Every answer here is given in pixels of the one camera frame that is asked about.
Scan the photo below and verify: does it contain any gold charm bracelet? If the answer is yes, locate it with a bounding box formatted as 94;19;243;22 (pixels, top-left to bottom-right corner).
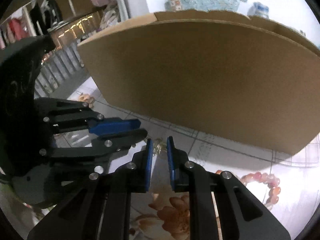
152;139;168;157

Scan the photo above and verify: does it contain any brown cardboard box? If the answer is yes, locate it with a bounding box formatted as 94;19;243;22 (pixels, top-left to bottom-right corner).
78;10;319;155

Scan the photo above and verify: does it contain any blue water bottle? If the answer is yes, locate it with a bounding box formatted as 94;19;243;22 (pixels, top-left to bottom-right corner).
247;2;269;18

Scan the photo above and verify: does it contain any pink orange bead bracelet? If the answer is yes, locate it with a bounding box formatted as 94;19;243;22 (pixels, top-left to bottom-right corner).
215;169;281;207

